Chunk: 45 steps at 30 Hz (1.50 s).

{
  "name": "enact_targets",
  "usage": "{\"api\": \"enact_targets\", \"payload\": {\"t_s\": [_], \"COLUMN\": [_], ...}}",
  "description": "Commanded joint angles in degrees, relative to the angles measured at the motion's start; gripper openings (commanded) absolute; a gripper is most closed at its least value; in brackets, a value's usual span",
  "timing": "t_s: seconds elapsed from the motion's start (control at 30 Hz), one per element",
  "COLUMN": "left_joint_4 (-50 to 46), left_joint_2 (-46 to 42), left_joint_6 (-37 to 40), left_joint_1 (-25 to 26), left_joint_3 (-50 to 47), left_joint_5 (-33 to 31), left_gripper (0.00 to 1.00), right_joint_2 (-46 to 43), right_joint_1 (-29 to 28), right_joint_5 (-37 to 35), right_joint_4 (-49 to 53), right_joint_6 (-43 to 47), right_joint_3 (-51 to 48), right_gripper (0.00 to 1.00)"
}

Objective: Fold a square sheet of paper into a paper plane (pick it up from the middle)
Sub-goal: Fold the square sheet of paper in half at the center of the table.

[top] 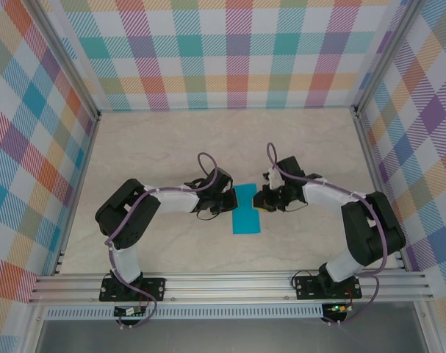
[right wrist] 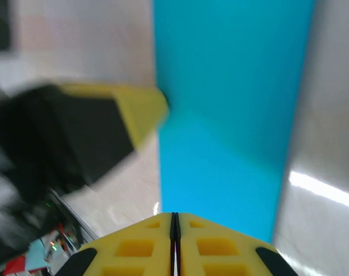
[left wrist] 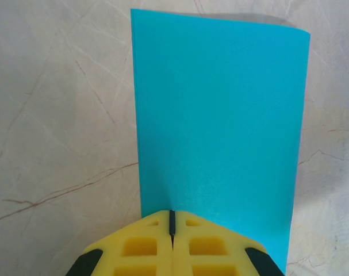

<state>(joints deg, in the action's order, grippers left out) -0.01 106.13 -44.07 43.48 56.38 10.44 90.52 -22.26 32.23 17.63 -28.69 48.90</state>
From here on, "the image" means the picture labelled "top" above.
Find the aluminium table side rail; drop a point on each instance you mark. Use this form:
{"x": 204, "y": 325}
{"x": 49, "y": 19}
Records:
{"x": 367, "y": 147}
{"x": 78, "y": 195}

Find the aluminium frame post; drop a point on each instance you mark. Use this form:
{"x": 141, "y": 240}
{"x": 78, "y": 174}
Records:
{"x": 382, "y": 55}
{"x": 75, "y": 60}

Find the aluminium frame leg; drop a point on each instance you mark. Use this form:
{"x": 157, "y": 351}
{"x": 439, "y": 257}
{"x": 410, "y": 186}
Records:
{"x": 33, "y": 331}
{"x": 426, "y": 331}

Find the small black circuit board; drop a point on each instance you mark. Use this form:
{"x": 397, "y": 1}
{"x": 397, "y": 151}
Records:
{"x": 129, "y": 312}

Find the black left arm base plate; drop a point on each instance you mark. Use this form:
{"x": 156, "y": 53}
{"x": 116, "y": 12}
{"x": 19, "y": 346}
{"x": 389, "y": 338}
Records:
{"x": 156, "y": 288}

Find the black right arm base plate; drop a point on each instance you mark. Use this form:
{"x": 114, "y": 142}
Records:
{"x": 305, "y": 288}

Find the circuit board with green light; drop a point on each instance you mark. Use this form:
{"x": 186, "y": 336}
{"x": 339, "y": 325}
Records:
{"x": 336, "y": 308}

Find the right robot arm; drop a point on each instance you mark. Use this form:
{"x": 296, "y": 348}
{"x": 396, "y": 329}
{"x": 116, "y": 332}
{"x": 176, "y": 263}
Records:
{"x": 329, "y": 196}

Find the aluminium mounting rail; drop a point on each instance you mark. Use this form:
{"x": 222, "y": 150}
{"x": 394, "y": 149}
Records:
{"x": 226, "y": 285}

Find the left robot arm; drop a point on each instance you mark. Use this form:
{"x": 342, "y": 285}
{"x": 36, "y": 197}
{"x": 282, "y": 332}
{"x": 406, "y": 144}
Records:
{"x": 175, "y": 200}

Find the blue paper sheet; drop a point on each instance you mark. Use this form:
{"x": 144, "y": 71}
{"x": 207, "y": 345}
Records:
{"x": 246, "y": 220}

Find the grey metal shelf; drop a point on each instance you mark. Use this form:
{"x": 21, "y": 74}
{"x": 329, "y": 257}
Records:
{"x": 226, "y": 338}

